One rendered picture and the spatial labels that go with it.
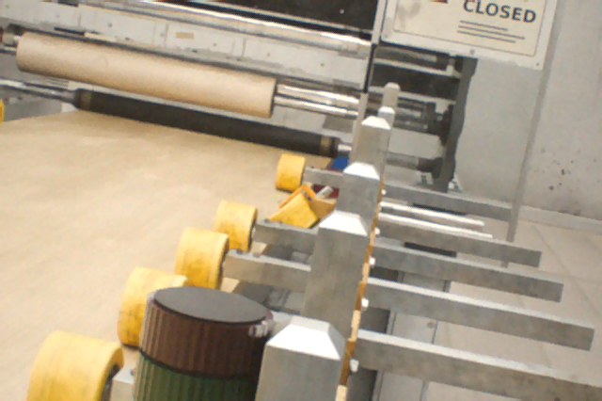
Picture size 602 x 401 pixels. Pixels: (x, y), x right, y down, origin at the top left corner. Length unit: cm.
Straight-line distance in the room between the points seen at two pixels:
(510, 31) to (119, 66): 116
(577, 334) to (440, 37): 179
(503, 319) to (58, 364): 65
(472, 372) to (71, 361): 42
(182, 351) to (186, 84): 263
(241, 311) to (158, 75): 263
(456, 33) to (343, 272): 230
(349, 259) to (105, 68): 247
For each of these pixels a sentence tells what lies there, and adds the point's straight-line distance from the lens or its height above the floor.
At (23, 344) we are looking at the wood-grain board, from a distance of 103.
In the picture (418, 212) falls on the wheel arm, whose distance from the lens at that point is 276.
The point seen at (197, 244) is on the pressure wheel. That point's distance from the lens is 126.
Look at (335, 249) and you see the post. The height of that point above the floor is 110.
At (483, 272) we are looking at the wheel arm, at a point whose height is 95.
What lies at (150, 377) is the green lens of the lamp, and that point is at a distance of 47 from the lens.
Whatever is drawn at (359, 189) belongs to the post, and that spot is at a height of 111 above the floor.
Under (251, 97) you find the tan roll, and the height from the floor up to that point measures 104.
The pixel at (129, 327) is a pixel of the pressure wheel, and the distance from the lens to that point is 103.
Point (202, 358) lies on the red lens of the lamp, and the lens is 45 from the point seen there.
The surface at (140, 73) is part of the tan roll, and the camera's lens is 310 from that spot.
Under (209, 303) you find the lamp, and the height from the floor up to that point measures 111.
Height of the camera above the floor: 124
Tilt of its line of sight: 9 degrees down
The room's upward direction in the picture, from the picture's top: 10 degrees clockwise
